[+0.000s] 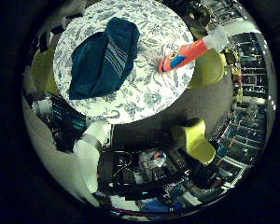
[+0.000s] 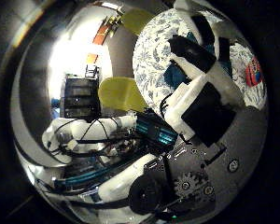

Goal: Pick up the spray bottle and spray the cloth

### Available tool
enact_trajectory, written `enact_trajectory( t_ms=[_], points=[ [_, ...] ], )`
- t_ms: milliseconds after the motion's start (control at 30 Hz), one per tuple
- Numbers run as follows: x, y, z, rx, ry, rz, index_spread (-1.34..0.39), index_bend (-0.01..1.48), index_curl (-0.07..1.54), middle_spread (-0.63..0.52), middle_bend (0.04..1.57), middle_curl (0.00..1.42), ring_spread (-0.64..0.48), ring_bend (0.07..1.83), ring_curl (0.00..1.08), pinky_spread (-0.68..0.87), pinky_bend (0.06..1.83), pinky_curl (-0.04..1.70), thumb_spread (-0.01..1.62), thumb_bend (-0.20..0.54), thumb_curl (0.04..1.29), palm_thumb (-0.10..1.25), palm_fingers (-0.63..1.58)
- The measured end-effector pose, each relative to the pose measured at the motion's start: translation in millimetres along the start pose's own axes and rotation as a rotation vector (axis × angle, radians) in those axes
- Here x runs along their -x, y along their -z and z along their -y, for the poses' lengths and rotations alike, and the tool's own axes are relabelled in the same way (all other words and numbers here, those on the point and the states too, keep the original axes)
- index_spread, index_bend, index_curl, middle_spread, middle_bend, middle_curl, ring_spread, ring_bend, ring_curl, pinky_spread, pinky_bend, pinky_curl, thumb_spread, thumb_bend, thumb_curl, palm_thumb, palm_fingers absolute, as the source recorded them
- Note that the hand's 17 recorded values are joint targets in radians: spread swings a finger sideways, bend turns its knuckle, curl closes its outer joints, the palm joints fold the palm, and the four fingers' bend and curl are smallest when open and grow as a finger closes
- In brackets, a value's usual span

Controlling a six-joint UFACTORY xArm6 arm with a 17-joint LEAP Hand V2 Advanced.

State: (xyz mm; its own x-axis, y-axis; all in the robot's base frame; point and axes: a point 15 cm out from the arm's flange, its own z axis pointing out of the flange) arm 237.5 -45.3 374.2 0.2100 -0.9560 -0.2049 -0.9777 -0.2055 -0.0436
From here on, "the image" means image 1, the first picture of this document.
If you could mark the cluttered electronics workbench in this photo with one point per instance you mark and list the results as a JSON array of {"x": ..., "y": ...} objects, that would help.
[{"x": 152, "y": 171}]

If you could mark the yellow-green plastic chair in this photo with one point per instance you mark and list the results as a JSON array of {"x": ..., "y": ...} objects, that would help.
[
  {"x": 208, "y": 68},
  {"x": 43, "y": 71},
  {"x": 197, "y": 140}
]

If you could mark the dark blue striped cloth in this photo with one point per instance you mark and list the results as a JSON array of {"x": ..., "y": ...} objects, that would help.
[{"x": 102, "y": 62}]

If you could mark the long storage shelf rack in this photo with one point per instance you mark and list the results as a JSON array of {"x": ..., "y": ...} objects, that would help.
[{"x": 249, "y": 93}]

